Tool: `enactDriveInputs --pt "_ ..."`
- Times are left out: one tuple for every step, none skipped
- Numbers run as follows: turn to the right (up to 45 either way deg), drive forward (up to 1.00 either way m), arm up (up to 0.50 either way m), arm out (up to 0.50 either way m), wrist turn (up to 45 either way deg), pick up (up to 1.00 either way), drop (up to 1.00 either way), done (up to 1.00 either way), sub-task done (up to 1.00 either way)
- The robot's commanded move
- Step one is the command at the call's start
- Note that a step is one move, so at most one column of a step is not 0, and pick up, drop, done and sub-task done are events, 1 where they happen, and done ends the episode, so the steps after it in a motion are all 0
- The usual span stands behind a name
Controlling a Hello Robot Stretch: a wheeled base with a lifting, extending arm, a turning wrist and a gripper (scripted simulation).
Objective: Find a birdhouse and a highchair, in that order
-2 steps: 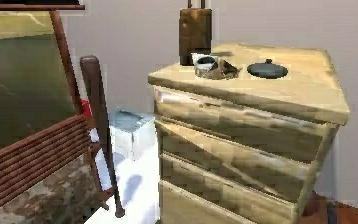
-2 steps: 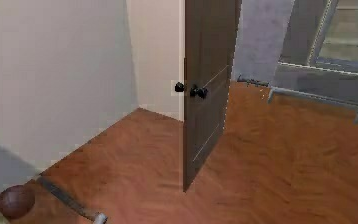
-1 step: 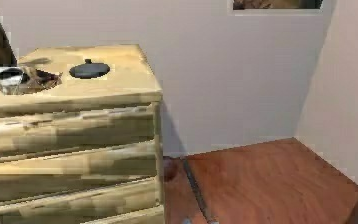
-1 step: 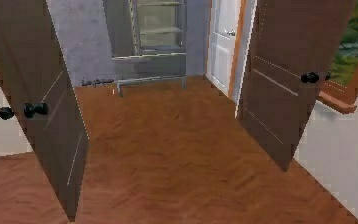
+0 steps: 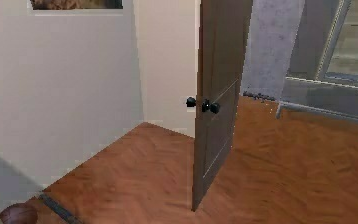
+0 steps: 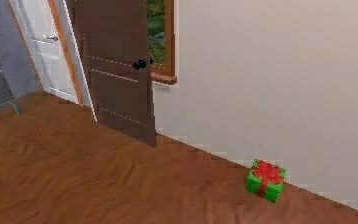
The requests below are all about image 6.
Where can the wooden framed window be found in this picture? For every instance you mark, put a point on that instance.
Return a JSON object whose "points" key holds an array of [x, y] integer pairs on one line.
{"points": [[160, 36]]}

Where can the white room door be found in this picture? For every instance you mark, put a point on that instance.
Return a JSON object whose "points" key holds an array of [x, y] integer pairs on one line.
{"points": [[50, 56]]}

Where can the black round door knob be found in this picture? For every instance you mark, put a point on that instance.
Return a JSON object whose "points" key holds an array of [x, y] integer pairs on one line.
{"points": [[140, 64]]}

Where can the brown wooden room door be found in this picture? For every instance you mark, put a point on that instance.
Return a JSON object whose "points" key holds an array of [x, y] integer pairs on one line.
{"points": [[117, 83]]}

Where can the green gift box red bow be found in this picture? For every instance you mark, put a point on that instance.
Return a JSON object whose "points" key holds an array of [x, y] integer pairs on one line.
{"points": [[265, 181]]}

